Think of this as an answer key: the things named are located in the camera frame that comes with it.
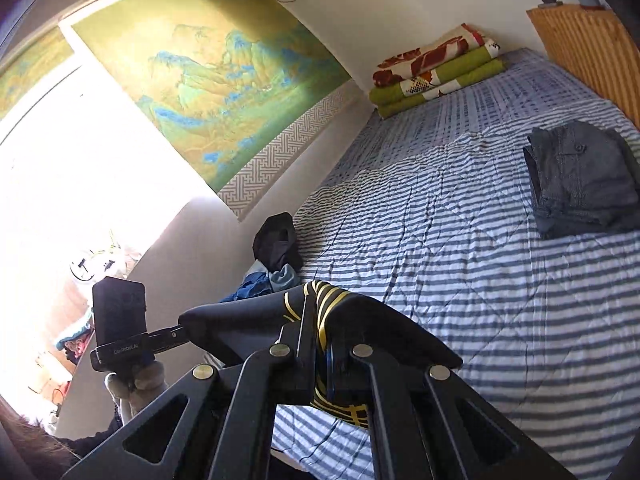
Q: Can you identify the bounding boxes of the person's dark hair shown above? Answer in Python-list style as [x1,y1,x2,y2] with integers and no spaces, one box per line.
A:
[0,400,82,480]

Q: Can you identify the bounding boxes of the red floral folded blanket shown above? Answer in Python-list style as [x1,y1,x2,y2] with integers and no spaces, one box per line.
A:
[372,23,501,89]

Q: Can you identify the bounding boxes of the crumpled black jacket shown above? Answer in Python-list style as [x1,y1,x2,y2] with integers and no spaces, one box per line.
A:
[252,213,305,271]

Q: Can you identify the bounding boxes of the person's left hand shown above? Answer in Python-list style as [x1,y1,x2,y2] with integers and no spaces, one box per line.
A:
[104,360,169,426]

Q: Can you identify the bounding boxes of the colourful clutter pile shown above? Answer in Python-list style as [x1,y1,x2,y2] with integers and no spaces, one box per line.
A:
[35,310,97,402]

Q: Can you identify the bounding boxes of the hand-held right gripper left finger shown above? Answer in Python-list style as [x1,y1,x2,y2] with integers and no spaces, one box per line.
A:
[62,322,321,480]

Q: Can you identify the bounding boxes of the white round object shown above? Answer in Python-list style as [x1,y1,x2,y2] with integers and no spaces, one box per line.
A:
[70,244,132,282]

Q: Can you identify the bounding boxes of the wooden slatted bed rail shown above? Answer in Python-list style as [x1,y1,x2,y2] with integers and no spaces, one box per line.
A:
[526,4,640,129]

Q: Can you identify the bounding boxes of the person's left forearm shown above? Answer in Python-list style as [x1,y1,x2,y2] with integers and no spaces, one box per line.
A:
[52,407,138,461]

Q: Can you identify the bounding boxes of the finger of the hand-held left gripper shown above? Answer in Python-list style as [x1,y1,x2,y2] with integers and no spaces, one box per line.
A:
[146,324,189,350]

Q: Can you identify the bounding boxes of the blue white striped bed quilt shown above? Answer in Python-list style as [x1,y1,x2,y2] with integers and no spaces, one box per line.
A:
[272,95,640,480]

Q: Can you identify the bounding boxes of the grey-blue jeans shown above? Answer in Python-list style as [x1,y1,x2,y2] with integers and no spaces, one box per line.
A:
[267,264,301,289]

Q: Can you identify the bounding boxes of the black yellow-striped garment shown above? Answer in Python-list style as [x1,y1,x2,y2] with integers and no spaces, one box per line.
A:
[178,280,464,429]

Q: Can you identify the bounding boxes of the grey buttoned folded pants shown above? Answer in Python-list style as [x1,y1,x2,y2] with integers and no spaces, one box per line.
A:
[522,121,640,227]

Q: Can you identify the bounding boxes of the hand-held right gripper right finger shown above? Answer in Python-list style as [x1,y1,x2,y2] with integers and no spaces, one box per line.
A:
[324,342,576,480]

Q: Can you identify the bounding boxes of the landscape painting wall scroll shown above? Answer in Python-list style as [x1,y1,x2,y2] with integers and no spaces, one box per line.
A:
[70,0,364,224]

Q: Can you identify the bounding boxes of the blue checked bed sheet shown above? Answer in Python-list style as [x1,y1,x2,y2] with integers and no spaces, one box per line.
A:
[320,47,640,196]

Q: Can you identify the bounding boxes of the crumpled blue garment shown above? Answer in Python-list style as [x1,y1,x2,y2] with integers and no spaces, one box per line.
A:
[220,272,282,304]

